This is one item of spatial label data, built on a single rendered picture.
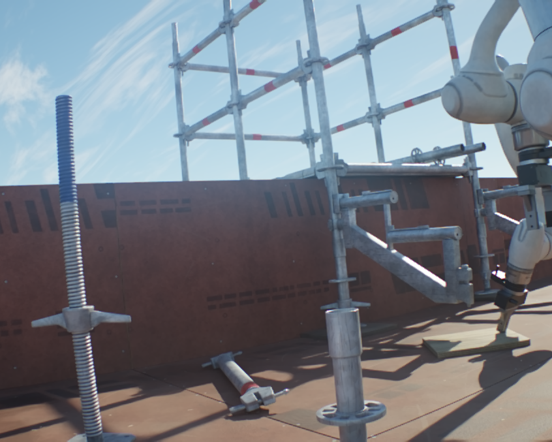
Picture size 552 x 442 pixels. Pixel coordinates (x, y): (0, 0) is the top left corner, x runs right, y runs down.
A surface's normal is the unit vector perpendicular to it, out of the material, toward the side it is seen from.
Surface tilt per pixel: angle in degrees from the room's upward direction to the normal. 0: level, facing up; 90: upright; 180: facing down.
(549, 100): 95
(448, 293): 90
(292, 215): 90
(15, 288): 90
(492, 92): 102
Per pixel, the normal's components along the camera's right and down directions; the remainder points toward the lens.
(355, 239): -0.83, 0.04
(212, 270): 0.55, -0.12
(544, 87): -0.93, 0.22
